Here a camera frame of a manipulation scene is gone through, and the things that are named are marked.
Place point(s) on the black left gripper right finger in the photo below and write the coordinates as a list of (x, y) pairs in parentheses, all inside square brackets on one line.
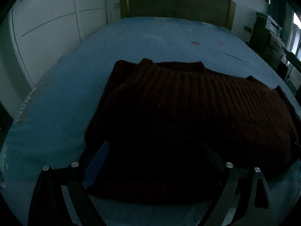
[(254, 203)]

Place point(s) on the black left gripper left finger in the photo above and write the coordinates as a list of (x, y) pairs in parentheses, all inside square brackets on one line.
[(48, 205)]

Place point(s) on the dark red knitted garment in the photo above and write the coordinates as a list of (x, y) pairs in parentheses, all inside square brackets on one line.
[(166, 130)]

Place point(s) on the blue bed sheet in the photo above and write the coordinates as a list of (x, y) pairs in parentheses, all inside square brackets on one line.
[(50, 124)]

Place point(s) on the cluttered dark shelf unit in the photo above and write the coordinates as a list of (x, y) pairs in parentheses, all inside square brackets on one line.
[(283, 58)]

